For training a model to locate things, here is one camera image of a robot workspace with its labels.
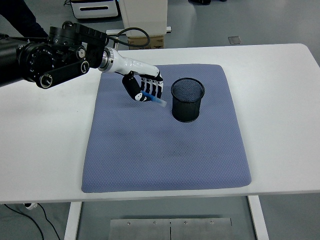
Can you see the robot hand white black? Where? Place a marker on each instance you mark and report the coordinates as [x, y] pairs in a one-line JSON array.
[[135, 66]]

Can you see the blue marker pen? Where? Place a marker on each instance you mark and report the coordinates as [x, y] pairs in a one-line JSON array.
[[160, 101]]

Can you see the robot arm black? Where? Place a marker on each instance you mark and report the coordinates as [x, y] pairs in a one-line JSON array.
[[32, 55]]

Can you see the black mesh pen holder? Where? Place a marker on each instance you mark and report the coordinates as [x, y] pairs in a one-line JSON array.
[[186, 110]]

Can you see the brown cardboard box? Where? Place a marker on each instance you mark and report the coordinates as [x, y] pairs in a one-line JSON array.
[[155, 42]]

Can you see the white box-shaped appliance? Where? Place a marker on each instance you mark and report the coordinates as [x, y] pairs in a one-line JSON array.
[[95, 10]]

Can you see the person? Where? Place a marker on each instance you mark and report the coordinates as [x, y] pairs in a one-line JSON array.
[[20, 15], [200, 1]]

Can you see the blue-grey textured mat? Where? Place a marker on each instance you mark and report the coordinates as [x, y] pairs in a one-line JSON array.
[[162, 155]]

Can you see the silver floor socket plate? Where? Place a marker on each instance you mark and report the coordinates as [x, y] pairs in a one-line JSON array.
[[234, 40]]

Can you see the white table leg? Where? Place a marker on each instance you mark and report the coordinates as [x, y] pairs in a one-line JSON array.
[[257, 217], [72, 220]]

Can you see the white plug under table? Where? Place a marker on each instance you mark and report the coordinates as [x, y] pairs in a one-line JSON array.
[[30, 206]]

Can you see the white pedestal cabinet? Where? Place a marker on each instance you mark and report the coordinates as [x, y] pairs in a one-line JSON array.
[[145, 15]]

